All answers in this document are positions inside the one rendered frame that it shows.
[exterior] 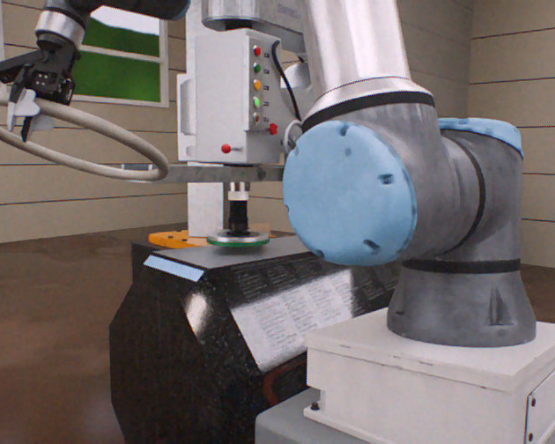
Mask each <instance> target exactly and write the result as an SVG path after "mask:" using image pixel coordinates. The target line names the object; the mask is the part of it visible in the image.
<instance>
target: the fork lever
mask: <svg viewBox="0 0 555 444"><path fill-rule="evenodd" d="M156 169H158V168H157V167H156V166H154V165H122V170H130V171H151V170H156ZM284 170H285V169H284V168H276V167H231V166H169V173H168V175H167V176H166V177H165V178H163V179H161V180H158V181H139V180H122V181H138V182H149V184H174V182H231V181H283V177H284Z"/></svg>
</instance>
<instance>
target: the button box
mask: <svg viewBox="0 0 555 444"><path fill-rule="evenodd" d="M255 45H257V46H259V47H260V48H261V51H262V53H261V55H260V57H255V56H254V52H253V50H254V46H255ZM254 63H260V65H261V72H260V74H257V75H256V74H255V73H254V70H253V66H254ZM255 79H258V80H260V82H261V89H260V91H257V92H256V91H255V90H254V87H253V83H254V80H255ZM263 86H264V41H263V40H260V39H257V38H253V37H250V36H247V37H243V38H242V130H243V131H255V132H263ZM255 96H257V97H258V98H260V100H261V106H260V107H258V108H255V107H254V104H253V98H254V97H255ZM254 113H258V114H259V115H260V116H261V121H260V122H259V123H254V121H253V115H254Z"/></svg>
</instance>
